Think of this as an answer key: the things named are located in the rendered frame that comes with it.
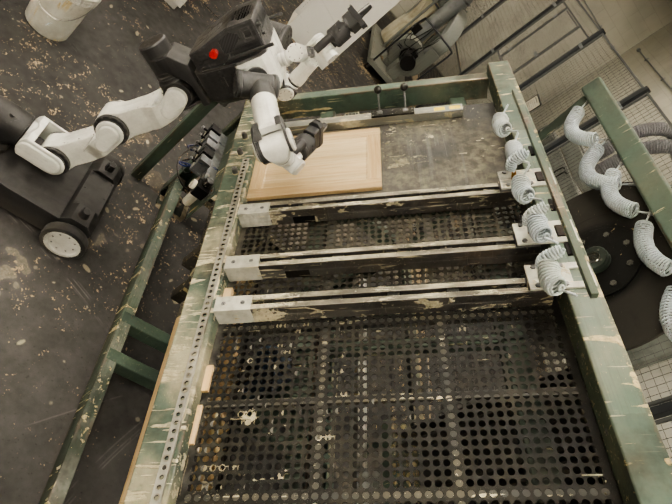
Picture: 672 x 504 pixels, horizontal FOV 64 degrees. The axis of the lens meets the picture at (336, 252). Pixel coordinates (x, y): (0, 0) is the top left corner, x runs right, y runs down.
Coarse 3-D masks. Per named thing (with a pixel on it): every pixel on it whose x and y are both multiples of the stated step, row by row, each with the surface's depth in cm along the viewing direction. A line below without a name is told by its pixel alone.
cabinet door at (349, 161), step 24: (336, 144) 244; (360, 144) 241; (264, 168) 238; (312, 168) 234; (336, 168) 231; (360, 168) 229; (264, 192) 226; (288, 192) 224; (312, 192) 221; (336, 192) 221
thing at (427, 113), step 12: (420, 108) 251; (432, 108) 249; (300, 120) 258; (324, 120) 255; (336, 120) 254; (348, 120) 252; (360, 120) 252; (372, 120) 251; (384, 120) 251; (396, 120) 251; (408, 120) 251; (420, 120) 250; (300, 132) 258
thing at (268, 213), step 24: (384, 192) 206; (408, 192) 204; (432, 192) 203; (456, 192) 202; (480, 192) 199; (504, 192) 197; (240, 216) 210; (264, 216) 210; (288, 216) 209; (312, 216) 209; (336, 216) 208; (360, 216) 208
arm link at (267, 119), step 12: (264, 96) 180; (252, 108) 181; (264, 108) 176; (276, 108) 179; (264, 120) 173; (276, 120) 174; (252, 132) 174; (264, 132) 174; (288, 132) 173; (252, 144) 174; (288, 144) 173
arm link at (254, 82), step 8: (248, 72) 186; (248, 80) 184; (256, 80) 185; (264, 80) 186; (272, 80) 187; (248, 88) 185; (256, 88) 183; (264, 88) 182; (272, 88) 186; (248, 96) 187
